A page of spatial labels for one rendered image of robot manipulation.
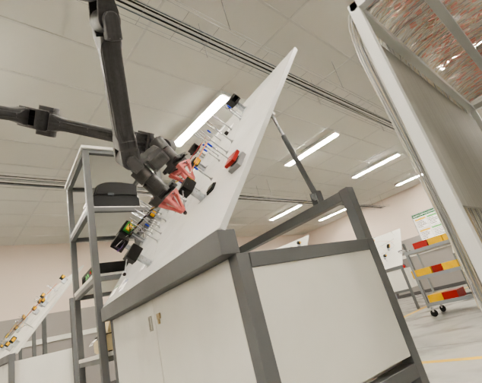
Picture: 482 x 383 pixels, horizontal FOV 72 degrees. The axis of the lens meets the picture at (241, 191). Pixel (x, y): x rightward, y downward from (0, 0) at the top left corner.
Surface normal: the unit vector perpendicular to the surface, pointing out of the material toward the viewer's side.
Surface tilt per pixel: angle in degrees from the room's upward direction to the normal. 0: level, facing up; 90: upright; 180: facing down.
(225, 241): 90
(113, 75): 134
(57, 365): 90
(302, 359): 90
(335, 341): 90
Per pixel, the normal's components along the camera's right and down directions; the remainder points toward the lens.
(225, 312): -0.80, -0.02
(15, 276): 0.63, -0.42
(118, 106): 0.59, 0.33
